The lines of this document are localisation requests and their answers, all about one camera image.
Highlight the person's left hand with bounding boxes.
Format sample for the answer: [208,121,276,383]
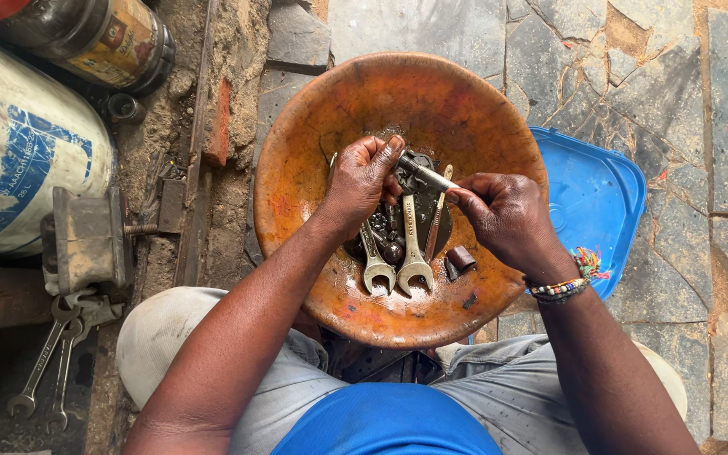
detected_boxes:
[315,134,407,240]

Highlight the rusty metal rail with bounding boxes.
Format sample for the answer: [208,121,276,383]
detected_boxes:
[173,0,221,289]

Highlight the thin tool with wooden handle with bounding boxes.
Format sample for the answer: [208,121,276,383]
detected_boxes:
[423,163,455,265]

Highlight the blue plastic lid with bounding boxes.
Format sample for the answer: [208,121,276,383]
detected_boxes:
[528,126,648,302]

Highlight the grey metal bench vise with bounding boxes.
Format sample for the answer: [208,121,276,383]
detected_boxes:
[40,186,160,329]

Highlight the person's blue shirt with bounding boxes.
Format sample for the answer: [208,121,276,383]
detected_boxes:
[271,382,504,455]

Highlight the large open-end steel wrench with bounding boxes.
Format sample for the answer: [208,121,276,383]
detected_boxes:
[397,193,435,297]

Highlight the person's right hand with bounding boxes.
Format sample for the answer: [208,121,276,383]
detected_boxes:
[445,172,578,286]

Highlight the short grey combination wrench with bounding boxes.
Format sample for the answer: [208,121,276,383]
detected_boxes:
[44,317,86,434]

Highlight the dark oily rag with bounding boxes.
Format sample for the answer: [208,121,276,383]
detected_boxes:
[392,150,436,195]

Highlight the long grey combination wrench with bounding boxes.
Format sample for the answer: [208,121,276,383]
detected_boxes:
[8,296,82,419]

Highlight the dark jar with yellow label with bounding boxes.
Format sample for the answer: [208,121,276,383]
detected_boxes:
[0,0,177,97]

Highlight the colourful beaded bracelet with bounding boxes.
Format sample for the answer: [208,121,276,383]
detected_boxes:
[524,246,611,305]

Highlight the small open-end steel wrench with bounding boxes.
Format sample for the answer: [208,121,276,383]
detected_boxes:
[330,152,398,296]

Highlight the pile of dark oily parts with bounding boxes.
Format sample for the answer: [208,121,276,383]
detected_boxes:
[344,187,454,267]

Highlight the white and blue gas cylinder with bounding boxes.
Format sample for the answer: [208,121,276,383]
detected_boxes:
[0,22,118,258]

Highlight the round orange rusty basin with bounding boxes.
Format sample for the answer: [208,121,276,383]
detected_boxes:
[253,52,549,350]

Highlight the black object under basin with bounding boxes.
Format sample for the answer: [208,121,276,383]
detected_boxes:
[321,327,448,385]

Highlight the person's grey shorts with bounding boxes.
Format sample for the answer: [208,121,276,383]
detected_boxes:
[115,287,689,455]

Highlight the long steel bolt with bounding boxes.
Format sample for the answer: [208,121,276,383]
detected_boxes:
[397,153,461,193]

